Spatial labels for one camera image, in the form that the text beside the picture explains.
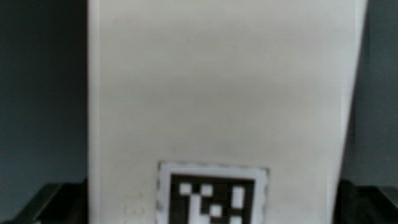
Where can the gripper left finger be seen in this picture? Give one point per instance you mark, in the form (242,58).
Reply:
(57,205)

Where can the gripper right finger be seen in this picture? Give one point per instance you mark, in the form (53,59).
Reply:
(366,204)

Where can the white cabinet top block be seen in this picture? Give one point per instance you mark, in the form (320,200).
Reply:
(220,90)

